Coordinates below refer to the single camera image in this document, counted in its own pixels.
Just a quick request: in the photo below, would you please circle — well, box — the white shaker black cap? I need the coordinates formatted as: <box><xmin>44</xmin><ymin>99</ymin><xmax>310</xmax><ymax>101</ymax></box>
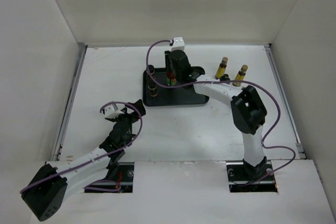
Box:
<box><xmin>220</xmin><ymin>74</ymin><xmax>230</xmax><ymax>81</ymax></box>

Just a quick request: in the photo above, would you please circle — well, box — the black-capped spice jar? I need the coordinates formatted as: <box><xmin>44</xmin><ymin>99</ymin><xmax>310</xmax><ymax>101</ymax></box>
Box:
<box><xmin>147</xmin><ymin>65</ymin><xmax>155</xmax><ymax>83</ymax></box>
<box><xmin>148</xmin><ymin>83</ymin><xmax>158</xmax><ymax>97</ymax></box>

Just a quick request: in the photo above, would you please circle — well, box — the aluminium table rail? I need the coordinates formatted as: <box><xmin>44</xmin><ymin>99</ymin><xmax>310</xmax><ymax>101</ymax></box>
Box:
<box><xmin>264</xmin><ymin>44</ymin><xmax>307</xmax><ymax>159</ymax></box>
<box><xmin>49</xmin><ymin>42</ymin><xmax>88</xmax><ymax>161</ymax></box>

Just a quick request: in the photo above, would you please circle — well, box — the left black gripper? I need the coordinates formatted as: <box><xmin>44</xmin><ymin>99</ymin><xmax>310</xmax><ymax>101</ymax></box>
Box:
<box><xmin>110</xmin><ymin>100</ymin><xmax>144</xmax><ymax>130</ymax></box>

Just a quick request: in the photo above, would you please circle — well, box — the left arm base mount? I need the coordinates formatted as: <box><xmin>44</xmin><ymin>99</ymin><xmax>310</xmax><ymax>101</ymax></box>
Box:
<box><xmin>84</xmin><ymin>163</ymin><xmax>135</xmax><ymax>194</ymax></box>

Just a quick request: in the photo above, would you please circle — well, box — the yellow sauce bottle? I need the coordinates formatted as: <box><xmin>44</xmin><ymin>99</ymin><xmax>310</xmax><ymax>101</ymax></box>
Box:
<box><xmin>215</xmin><ymin>57</ymin><xmax>228</xmax><ymax>79</ymax></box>
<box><xmin>233</xmin><ymin>65</ymin><xmax>248</xmax><ymax>87</ymax></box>

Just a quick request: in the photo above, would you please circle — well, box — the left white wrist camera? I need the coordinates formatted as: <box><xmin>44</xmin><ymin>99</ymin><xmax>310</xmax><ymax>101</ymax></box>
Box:
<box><xmin>101</xmin><ymin>104</ymin><xmax>124</xmax><ymax>119</ymax></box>

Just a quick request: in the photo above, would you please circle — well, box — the left aluminium table rail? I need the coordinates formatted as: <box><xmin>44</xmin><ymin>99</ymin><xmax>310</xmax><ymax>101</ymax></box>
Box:
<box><xmin>49</xmin><ymin>42</ymin><xmax>88</xmax><ymax>161</ymax></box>

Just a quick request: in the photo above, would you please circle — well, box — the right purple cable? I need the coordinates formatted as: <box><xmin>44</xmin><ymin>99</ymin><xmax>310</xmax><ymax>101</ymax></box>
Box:
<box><xmin>146</xmin><ymin>39</ymin><xmax>297</xmax><ymax>180</ymax></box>

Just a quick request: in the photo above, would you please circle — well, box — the red chili sauce bottle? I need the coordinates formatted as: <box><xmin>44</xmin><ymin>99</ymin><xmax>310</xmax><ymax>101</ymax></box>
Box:
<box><xmin>166</xmin><ymin>71</ymin><xmax>176</xmax><ymax>86</ymax></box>

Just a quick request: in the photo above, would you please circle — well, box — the black rectangular tray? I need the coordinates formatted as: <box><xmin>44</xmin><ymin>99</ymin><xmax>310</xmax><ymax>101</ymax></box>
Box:
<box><xmin>142</xmin><ymin>70</ymin><xmax>209</xmax><ymax>107</ymax></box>

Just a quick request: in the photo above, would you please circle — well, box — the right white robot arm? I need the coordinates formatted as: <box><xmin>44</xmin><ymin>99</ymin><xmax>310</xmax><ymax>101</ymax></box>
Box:
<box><xmin>166</xmin><ymin>50</ymin><xmax>267</xmax><ymax>180</ymax></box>

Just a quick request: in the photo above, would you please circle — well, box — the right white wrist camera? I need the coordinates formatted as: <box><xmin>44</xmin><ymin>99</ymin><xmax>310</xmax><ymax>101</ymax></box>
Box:
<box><xmin>170</xmin><ymin>37</ymin><xmax>185</xmax><ymax>51</ymax></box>

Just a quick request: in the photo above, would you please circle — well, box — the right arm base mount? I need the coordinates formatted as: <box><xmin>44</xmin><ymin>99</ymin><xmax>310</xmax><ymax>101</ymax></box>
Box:
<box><xmin>226</xmin><ymin>161</ymin><xmax>278</xmax><ymax>193</ymax></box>

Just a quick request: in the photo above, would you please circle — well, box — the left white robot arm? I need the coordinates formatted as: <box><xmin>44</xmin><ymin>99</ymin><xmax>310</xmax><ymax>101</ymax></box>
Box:
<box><xmin>20</xmin><ymin>99</ymin><xmax>146</xmax><ymax>222</ymax></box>

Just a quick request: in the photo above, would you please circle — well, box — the right aluminium table rail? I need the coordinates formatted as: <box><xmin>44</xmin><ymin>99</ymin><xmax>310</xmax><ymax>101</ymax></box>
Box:
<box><xmin>264</xmin><ymin>44</ymin><xmax>307</xmax><ymax>159</ymax></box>

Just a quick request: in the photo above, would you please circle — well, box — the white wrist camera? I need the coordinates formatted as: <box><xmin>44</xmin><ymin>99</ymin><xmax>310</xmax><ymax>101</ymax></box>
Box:
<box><xmin>101</xmin><ymin>104</ymin><xmax>124</xmax><ymax>119</ymax></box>
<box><xmin>170</xmin><ymin>37</ymin><xmax>185</xmax><ymax>51</ymax></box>

